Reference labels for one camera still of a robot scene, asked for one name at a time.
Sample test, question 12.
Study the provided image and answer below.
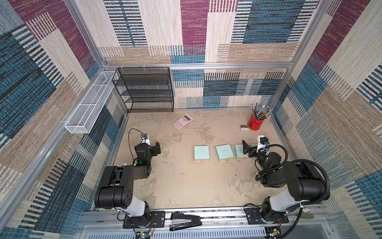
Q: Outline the white tape dispenser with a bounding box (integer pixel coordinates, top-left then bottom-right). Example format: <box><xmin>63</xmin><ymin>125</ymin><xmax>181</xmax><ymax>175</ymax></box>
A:
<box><xmin>240</xmin><ymin>124</ymin><xmax>251</xmax><ymax>131</ymax></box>

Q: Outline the white mesh wall basket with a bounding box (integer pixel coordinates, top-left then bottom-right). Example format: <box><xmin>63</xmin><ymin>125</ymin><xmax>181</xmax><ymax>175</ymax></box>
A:
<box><xmin>65</xmin><ymin>71</ymin><xmax>114</xmax><ymax>134</ymax></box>

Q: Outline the black wire shelf rack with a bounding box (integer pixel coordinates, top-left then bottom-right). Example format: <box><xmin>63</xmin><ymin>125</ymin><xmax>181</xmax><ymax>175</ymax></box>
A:
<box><xmin>112</xmin><ymin>67</ymin><xmax>174</xmax><ymax>113</ymax></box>

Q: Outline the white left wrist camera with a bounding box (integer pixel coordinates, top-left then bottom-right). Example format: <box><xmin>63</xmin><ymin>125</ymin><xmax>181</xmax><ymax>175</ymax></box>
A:
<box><xmin>141</xmin><ymin>133</ymin><xmax>151</xmax><ymax>145</ymax></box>

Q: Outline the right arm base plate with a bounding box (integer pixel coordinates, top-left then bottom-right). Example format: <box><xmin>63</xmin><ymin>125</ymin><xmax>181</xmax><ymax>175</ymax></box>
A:
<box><xmin>244</xmin><ymin>207</ymin><xmax>289</xmax><ymax>225</ymax></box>

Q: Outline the red pencil cup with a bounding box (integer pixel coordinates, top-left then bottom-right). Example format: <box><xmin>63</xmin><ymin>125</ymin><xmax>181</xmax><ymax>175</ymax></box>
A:
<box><xmin>247</xmin><ymin>116</ymin><xmax>264</xmax><ymax>131</ymax></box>

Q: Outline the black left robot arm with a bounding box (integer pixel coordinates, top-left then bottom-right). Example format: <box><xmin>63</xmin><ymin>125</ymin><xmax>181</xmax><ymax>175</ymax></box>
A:
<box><xmin>95</xmin><ymin>142</ymin><xmax>161</xmax><ymax>228</ymax></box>

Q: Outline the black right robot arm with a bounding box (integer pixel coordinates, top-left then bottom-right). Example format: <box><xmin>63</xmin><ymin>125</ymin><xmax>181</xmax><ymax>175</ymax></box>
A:
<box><xmin>242</xmin><ymin>136</ymin><xmax>330</xmax><ymax>224</ymax></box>

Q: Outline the pink calculator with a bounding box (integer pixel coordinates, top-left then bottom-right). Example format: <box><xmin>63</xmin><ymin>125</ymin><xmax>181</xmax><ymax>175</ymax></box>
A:
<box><xmin>172</xmin><ymin>113</ymin><xmax>194</xmax><ymax>130</ymax></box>

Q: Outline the black stapler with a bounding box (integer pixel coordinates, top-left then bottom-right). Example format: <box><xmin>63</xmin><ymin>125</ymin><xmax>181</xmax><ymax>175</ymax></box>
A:
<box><xmin>170</xmin><ymin>213</ymin><xmax>202</xmax><ymax>232</ymax></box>

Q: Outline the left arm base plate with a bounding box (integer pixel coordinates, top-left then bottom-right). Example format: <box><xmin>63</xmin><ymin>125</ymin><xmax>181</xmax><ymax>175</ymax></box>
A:
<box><xmin>122</xmin><ymin>211</ymin><xmax>165</xmax><ymax>229</ymax></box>

